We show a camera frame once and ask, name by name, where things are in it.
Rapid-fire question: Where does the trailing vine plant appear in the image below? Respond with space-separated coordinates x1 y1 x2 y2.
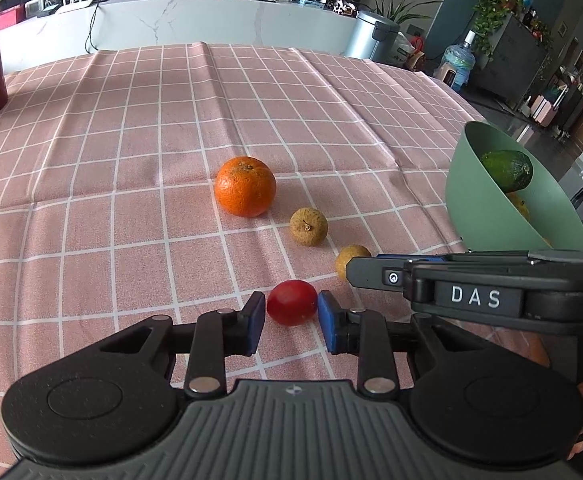
453 0 555 62

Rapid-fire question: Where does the orange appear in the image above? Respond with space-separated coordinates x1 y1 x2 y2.
214 156 278 219

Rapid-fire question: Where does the dark grey cabinet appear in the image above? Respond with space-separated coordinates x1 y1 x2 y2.
470 12 555 107

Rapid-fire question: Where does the pink checkered tablecloth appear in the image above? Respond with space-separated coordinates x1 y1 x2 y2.
0 41 583 480

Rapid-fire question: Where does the green avocado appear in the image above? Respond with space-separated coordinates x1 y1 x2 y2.
480 149 534 194

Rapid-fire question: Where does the white marble media console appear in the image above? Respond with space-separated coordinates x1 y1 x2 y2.
0 0 368 69

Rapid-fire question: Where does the blue water bottle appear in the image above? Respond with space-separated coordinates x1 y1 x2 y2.
435 29 477 92

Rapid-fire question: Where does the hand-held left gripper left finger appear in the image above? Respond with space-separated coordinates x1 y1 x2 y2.
96 290 267 402

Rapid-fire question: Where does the flat red box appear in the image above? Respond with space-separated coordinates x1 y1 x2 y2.
0 9 28 31

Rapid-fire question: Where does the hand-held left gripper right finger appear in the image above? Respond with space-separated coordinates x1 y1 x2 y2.
317 289 477 402

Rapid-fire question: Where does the white plastic bag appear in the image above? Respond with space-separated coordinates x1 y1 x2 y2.
388 30 418 64

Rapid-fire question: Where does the red cherry tomato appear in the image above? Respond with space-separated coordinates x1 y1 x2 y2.
266 279 319 327

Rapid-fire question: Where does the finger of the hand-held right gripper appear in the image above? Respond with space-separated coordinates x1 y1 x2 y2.
375 252 472 264
346 256 413 292

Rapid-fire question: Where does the yellow-green mango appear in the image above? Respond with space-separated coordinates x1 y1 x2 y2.
505 190 532 222

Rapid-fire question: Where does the brown longan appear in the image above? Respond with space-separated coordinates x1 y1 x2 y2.
290 207 329 247
334 243 373 284

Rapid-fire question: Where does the black power cable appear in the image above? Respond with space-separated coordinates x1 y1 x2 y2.
85 0 103 54

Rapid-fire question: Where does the silver trash can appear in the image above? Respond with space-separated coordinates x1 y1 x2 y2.
343 9 401 64

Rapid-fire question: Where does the green colander bowl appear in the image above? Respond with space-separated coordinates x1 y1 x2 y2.
445 120 583 254

